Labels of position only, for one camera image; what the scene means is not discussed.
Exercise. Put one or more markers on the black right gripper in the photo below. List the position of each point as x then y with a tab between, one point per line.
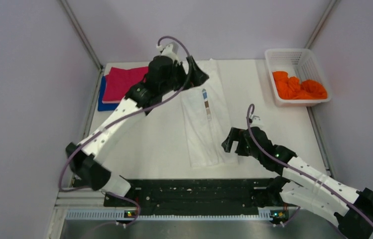
236	134

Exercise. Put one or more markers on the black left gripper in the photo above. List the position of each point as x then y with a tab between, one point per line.
197	78

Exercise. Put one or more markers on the white printed t-shirt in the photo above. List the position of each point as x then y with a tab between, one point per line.
207	120

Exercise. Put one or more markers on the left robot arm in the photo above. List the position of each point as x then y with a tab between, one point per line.
86	158

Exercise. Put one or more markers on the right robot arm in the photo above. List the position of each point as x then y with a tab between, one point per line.
350	210

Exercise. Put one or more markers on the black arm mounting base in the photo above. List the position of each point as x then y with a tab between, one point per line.
206	197

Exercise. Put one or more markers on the orange crumpled t-shirt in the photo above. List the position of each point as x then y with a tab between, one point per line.
291	88

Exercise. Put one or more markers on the folded magenta t-shirt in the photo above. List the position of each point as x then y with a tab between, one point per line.
119	81

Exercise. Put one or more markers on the folded pink t-shirt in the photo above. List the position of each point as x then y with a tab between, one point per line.
111	102

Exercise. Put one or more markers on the white plastic basket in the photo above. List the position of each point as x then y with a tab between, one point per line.
300	63

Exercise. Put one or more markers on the folded blue t-shirt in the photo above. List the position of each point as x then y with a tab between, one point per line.
103	107

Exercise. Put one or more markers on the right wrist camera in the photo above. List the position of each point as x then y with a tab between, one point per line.
256	121

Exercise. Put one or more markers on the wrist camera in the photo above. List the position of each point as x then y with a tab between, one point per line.
169	50
256	121

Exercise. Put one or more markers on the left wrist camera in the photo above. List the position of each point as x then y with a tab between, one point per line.
169	50

